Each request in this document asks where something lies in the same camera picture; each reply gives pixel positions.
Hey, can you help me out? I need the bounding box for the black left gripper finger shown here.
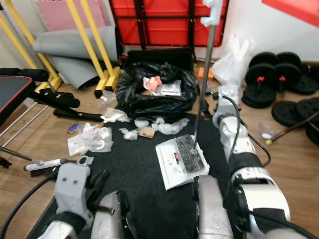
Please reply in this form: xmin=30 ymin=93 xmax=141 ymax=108
xmin=87 ymin=171 xmax=99 ymax=200
xmin=98 ymin=169 xmax=112 ymax=200

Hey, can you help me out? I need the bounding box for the white broom with grey pole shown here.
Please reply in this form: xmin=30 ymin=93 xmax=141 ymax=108
xmin=0 ymin=146 xmax=75 ymax=172

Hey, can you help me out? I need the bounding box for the white long-handled dustpan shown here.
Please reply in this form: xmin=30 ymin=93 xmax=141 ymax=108
xmin=156 ymin=0 xmax=225 ymax=191

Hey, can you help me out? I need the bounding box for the black floor rug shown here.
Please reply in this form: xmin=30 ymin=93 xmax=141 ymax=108
xmin=25 ymin=117 xmax=235 ymax=239

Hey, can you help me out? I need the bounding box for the orange box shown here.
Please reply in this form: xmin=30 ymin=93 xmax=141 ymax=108
xmin=197 ymin=67 xmax=213 ymax=80

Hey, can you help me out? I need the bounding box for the white packaging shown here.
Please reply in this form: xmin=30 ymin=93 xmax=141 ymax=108
xmin=159 ymin=81 xmax=182 ymax=97

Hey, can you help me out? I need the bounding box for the plastic bag with white rings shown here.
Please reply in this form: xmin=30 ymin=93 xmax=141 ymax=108
xmin=67 ymin=125 xmax=114 ymax=156

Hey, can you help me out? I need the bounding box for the red and white packet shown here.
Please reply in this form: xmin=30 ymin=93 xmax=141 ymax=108
xmin=142 ymin=76 xmax=162 ymax=92

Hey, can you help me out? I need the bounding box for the black dumbbell red collar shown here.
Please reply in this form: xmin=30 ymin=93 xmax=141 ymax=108
xmin=244 ymin=63 xmax=277 ymax=109
xmin=249 ymin=51 xmax=302 ymax=95

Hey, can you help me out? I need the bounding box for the black garbage bag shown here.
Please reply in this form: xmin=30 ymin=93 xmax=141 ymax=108
xmin=117 ymin=62 xmax=199 ymax=120

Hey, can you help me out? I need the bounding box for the black case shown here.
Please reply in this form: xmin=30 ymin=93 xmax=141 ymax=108
xmin=126 ymin=48 xmax=195 ymax=69

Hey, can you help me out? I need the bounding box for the black weight plate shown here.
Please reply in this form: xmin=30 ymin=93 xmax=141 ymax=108
xmin=272 ymin=101 xmax=305 ymax=127
xmin=305 ymin=122 xmax=319 ymax=147
xmin=297 ymin=97 xmax=319 ymax=120

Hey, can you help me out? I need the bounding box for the small clear plastic bag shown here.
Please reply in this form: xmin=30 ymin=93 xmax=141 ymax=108
xmin=99 ymin=91 xmax=118 ymax=108

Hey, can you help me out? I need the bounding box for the grey right robot leg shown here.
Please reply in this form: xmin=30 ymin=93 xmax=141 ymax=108
xmin=193 ymin=174 xmax=235 ymax=239

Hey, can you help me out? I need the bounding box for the grey flat mat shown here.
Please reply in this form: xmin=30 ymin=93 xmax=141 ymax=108
xmin=47 ymin=56 xmax=103 ymax=90

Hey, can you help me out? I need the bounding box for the black weight bench red trim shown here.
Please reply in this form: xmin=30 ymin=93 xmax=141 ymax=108
xmin=0 ymin=75 xmax=105 ymax=167

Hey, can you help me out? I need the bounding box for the black foam roller pad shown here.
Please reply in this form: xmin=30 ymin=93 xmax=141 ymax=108
xmin=7 ymin=68 xmax=50 ymax=83

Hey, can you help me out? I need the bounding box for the grey rolled mat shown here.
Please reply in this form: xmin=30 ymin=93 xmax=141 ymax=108
xmin=32 ymin=26 xmax=119 ymax=61

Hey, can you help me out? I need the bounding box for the grey metal bar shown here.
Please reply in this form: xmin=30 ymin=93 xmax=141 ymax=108
xmin=0 ymin=10 xmax=40 ymax=70

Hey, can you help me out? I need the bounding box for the pink foam mat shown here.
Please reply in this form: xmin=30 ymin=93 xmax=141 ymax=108
xmin=32 ymin=0 xmax=110 ymax=30

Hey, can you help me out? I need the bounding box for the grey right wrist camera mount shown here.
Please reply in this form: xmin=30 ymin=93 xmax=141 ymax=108
xmin=218 ymin=86 xmax=241 ymax=116

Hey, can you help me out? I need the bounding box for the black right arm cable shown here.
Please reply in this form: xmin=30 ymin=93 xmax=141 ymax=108
xmin=227 ymin=94 xmax=319 ymax=239

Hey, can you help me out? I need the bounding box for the grey ring bracket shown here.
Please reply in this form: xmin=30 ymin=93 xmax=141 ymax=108
xmin=77 ymin=156 xmax=94 ymax=166

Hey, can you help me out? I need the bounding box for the red folded table black frame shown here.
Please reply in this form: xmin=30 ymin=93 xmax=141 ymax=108
xmin=110 ymin=0 xmax=230 ymax=48

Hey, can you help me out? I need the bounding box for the yellow metal exercise frame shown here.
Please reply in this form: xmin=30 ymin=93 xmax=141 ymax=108
xmin=0 ymin=0 xmax=120 ymax=99

